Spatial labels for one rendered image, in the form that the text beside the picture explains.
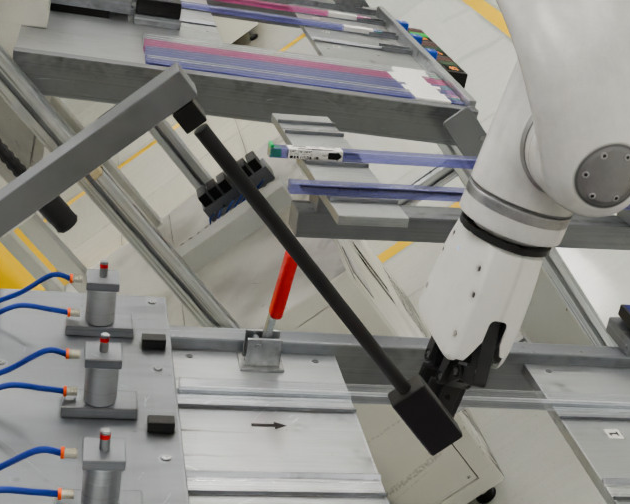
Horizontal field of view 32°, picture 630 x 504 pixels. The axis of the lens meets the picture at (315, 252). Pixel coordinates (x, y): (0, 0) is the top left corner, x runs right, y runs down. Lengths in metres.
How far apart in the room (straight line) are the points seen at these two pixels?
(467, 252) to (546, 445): 1.40
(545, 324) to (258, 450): 0.57
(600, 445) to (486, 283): 0.19
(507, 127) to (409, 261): 2.17
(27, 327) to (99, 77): 0.86
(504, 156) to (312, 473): 0.27
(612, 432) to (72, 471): 0.47
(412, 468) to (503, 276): 1.26
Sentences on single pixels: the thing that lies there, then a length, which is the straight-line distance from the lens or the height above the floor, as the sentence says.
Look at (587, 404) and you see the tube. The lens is 0.98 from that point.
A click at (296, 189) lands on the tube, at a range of 1.07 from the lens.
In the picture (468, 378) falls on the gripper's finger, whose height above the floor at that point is 0.97.
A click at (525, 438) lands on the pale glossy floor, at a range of 2.29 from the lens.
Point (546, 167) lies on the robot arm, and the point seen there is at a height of 1.11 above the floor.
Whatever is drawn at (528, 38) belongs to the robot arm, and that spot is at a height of 1.19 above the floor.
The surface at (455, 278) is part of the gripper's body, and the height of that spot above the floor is 1.02.
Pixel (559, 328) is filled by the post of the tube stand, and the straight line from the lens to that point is 1.35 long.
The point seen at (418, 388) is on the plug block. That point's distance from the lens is 0.61.
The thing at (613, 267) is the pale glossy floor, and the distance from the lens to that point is 2.55.
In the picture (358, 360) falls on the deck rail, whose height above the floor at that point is 0.95.
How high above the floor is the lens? 1.48
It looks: 26 degrees down
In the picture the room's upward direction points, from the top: 38 degrees counter-clockwise
